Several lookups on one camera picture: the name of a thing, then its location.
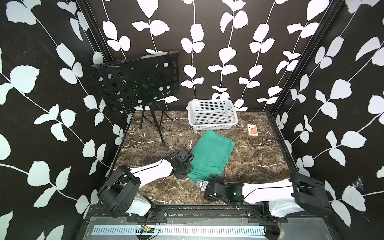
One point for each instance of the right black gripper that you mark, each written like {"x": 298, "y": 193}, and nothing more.
{"x": 217, "y": 181}

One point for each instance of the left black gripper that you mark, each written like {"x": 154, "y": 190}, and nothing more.
{"x": 189, "y": 167}

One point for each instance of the green long pants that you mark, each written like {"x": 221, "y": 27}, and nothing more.
{"x": 211, "y": 155}

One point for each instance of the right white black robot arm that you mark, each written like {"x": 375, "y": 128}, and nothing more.
{"x": 297, "y": 194}

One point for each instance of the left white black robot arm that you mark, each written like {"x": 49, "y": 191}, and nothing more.
{"x": 119, "y": 194}

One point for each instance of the white plastic mesh basket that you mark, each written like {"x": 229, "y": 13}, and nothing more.
{"x": 211, "y": 115}

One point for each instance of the small green circuit board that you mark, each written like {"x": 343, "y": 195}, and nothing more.
{"x": 147, "y": 230}

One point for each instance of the small orange card box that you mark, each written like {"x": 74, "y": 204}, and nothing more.
{"x": 252, "y": 130}

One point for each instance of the black perforated music stand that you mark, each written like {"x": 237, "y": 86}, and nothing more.
{"x": 140, "y": 82}

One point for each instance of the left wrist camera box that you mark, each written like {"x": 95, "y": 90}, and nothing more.
{"x": 184, "y": 156}

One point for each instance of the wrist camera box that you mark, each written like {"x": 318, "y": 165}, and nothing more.
{"x": 201, "y": 184}
{"x": 184, "y": 156}

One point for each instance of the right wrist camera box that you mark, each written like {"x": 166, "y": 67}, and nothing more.
{"x": 201, "y": 184}

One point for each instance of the black front mounting rail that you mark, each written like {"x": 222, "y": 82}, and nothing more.
{"x": 258, "y": 213}

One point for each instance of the white slotted cable duct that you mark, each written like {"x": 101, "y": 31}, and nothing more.
{"x": 190, "y": 231}

